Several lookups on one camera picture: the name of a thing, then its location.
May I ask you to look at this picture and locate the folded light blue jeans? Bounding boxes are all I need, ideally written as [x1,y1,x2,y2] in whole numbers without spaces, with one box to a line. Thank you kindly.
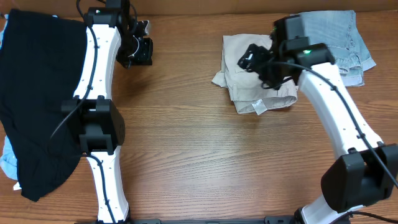
[300,10,376,86]

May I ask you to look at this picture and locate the beige khaki shorts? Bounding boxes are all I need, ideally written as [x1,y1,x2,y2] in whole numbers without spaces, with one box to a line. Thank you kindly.
[212,34,297,115]

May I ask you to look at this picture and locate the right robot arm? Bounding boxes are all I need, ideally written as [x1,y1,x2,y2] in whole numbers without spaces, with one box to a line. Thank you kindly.
[238,15,397,223]

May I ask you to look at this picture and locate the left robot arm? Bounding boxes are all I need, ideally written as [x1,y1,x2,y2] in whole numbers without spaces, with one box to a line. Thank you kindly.
[61,0,153,223]

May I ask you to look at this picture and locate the light blue garment underneath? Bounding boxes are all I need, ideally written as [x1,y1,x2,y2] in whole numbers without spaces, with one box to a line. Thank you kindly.
[1,136,18,180]

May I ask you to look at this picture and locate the black garment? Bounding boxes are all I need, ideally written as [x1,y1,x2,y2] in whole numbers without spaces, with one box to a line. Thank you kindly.
[1,9,88,202]

